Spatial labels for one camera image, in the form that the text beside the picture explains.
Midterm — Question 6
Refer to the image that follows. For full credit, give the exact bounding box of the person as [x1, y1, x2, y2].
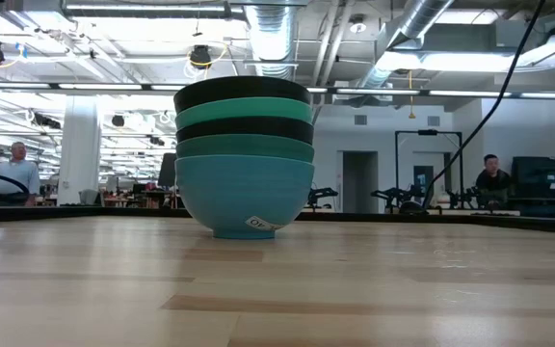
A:
[0, 141, 41, 208]
[474, 153, 513, 209]

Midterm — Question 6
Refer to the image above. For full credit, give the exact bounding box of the black background frame stand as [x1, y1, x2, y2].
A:
[394, 128, 464, 209]

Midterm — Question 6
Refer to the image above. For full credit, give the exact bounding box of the black bowl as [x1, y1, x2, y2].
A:
[172, 75, 312, 115]
[175, 115, 315, 146]

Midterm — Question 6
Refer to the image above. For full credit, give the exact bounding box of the light turquoise bowl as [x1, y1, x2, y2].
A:
[174, 96, 314, 131]

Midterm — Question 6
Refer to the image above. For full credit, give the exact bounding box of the blue bowl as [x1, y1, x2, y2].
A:
[174, 153, 316, 241]

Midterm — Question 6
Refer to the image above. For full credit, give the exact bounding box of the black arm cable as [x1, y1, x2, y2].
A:
[420, 0, 547, 211]
[0, 152, 32, 204]

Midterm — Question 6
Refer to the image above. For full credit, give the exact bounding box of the teal green bowl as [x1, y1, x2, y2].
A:
[175, 133, 316, 164]

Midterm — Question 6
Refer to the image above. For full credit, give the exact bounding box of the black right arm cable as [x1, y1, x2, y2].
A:
[420, 0, 547, 211]

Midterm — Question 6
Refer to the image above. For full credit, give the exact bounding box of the white square pillar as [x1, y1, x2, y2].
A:
[57, 94, 102, 207]

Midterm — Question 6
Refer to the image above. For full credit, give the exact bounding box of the round silver air duct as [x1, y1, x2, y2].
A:
[354, 0, 457, 93]
[243, 0, 303, 81]

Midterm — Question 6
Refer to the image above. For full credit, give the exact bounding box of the grey door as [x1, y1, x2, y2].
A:
[342, 150, 380, 214]

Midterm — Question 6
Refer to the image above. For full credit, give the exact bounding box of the long ceiling light strip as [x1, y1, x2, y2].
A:
[0, 81, 187, 93]
[305, 87, 555, 100]

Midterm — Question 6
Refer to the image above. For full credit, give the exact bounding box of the black cabinet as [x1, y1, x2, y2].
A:
[511, 155, 555, 218]

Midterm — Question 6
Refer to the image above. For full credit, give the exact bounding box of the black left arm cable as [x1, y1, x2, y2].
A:
[0, 152, 32, 204]

